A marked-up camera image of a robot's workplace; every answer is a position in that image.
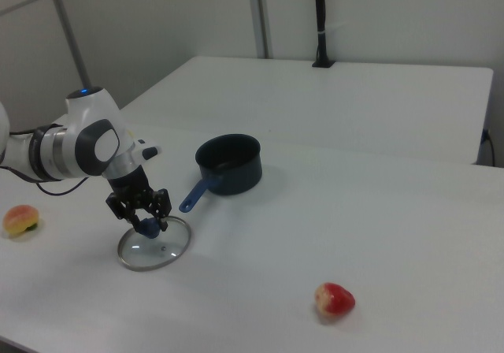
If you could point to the red toy strawberry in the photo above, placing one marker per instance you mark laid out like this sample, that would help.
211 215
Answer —
334 298

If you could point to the orange toy peach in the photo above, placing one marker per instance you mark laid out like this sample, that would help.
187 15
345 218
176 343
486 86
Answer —
19 220

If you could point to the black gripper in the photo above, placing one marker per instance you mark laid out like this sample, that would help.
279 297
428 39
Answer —
132 187

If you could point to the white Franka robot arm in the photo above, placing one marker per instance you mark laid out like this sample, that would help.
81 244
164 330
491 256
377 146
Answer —
86 132

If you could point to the grey partition post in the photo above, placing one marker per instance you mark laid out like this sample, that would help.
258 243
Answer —
260 14
71 34

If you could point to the glass lid with blue knob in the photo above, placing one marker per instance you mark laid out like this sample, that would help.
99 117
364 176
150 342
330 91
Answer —
157 246

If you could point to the black camera stand pole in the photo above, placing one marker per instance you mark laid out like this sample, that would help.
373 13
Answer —
322 26

